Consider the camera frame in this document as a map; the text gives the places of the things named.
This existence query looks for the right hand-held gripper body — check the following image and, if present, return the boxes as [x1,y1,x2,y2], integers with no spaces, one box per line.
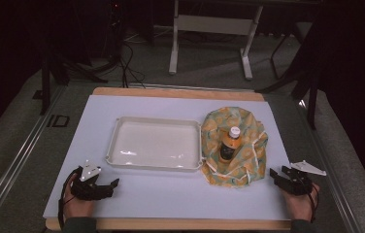
[282,159,327,197]

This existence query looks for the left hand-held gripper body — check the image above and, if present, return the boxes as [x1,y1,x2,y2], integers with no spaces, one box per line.
[70,159,116,202]

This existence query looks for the orange patterned cloth bag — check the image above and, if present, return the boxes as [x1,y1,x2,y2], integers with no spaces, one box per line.
[200,106,269,189]

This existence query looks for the white plastic tray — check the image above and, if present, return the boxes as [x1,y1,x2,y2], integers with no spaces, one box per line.
[105,116,204,173]

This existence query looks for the orange drink bottle white cap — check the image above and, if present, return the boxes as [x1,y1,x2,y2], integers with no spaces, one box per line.
[218,126,243,163]

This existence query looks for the person's left hand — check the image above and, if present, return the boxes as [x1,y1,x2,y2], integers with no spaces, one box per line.
[61,174,96,220]

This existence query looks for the person's right hand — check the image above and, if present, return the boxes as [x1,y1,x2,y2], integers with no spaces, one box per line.
[280,182,320,223]

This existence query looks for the white table mat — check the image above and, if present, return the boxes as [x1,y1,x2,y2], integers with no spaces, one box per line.
[42,94,292,221]

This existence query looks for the black metal stand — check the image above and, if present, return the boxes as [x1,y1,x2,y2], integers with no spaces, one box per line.
[32,48,52,117]

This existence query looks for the dark curtain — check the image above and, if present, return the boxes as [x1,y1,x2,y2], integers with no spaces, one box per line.
[313,0,365,203]
[0,0,114,147]

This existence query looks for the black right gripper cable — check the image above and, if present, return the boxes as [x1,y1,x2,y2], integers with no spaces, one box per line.
[308,183,321,224]

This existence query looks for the metal floor rail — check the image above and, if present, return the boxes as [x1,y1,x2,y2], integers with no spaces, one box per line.
[0,84,67,233]
[296,99,363,233]

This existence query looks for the black chair frame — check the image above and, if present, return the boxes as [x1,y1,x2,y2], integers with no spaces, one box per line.
[253,20,321,130]

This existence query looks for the black floor cables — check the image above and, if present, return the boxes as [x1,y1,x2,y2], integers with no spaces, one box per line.
[57,28,172,89]

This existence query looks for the white metal table frame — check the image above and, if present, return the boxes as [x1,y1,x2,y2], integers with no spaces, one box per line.
[168,0,265,82]

